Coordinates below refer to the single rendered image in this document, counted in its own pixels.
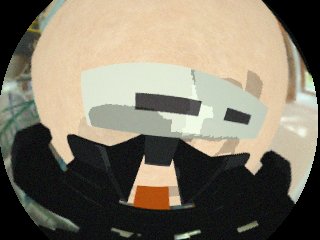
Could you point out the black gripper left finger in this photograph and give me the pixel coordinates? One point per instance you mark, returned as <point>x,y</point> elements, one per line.
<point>121,161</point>

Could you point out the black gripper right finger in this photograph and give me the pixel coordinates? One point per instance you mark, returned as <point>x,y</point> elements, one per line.
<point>195,171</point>

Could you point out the black two-prong plug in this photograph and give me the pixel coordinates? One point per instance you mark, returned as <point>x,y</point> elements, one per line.
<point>160,150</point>

